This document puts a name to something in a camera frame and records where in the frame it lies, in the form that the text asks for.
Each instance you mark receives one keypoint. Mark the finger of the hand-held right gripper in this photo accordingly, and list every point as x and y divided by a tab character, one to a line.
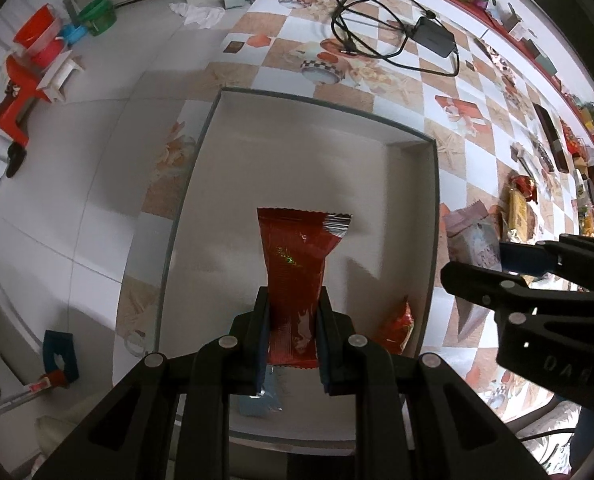
477	282
527	257

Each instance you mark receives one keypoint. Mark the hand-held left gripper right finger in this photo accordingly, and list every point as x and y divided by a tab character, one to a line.
324	350

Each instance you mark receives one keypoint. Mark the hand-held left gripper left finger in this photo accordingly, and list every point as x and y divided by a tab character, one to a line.
262	350

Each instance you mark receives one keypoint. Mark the red snack packet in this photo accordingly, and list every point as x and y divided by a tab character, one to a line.
292	270

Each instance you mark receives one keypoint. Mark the grey cardboard box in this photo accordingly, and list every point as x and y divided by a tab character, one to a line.
302	170

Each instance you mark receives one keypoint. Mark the yellow snack packet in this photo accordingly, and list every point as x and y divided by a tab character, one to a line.
521	212

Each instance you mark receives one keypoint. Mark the light blue snack packet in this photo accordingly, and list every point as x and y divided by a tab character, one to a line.
264	400

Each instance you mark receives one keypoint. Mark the red wrapped snack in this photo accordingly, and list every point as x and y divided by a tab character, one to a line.
524	185

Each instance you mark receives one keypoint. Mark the orange snack packet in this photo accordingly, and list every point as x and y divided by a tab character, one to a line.
397	330

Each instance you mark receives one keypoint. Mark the dark brown box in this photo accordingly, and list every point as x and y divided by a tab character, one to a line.
551	135

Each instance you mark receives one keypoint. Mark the blue plastic holder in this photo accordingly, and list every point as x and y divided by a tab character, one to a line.
59	355

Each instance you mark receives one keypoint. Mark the red ledge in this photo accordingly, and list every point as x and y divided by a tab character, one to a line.
502	25

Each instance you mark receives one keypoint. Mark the grey power adapter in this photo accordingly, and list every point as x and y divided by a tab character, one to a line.
434	37

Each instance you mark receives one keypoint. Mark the checkered printed tablecloth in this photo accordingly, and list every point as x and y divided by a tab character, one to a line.
287	35

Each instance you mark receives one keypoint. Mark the white cloth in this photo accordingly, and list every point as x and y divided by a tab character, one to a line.
197	14

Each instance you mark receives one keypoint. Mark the white small stool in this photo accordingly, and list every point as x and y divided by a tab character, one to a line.
59	72

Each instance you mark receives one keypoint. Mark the red plastic stool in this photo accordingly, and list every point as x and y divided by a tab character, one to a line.
19	92

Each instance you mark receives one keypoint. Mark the blue plastic bowl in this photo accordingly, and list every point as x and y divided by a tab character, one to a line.
73	34

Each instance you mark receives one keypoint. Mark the green plastic basin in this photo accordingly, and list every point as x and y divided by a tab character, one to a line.
97	15

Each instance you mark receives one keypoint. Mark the red plastic basin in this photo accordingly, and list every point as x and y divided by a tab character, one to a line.
34	27

